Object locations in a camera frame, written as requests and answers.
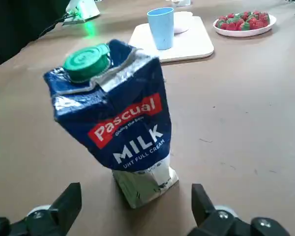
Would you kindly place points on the red strawberries heap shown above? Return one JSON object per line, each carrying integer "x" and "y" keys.
{"x": 243, "y": 20}

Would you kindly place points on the white rectangular tray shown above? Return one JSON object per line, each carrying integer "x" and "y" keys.
{"x": 191, "y": 46}

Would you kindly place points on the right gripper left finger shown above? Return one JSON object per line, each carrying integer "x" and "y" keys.
{"x": 39, "y": 225}

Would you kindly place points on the pink bowl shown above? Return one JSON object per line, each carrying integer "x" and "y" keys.
{"x": 183, "y": 24}

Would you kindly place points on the white round plate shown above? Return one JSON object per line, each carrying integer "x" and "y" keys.
{"x": 243, "y": 33}

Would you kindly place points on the clear plastic egg carton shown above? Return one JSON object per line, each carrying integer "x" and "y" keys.
{"x": 180, "y": 2}

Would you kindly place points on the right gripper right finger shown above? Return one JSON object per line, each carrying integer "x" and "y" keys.
{"x": 223, "y": 225}

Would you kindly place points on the blue plastic cup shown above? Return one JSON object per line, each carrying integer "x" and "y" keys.
{"x": 161, "y": 29}

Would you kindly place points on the blue white milk carton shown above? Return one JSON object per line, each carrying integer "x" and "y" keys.
{"x": 127, "y": 127}

